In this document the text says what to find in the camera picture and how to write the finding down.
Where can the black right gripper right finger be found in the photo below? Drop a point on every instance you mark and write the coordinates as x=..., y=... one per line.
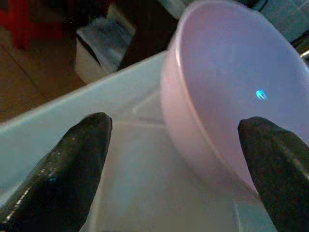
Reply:
x=280, y=169

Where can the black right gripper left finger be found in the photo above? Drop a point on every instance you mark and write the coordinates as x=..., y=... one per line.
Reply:
x=62, y=174

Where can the clear plastic storage bin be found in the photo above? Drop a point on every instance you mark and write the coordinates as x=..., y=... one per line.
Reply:
x=135, y=169

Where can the pale pink plastic bowl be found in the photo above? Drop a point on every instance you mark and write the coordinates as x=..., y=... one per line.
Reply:
x=217, y=84

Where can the white box with plastic bag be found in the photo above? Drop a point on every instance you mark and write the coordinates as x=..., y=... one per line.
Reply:
x=101, y=50

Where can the red object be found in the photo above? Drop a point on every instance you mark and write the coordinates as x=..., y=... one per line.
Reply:
x=31, y=21

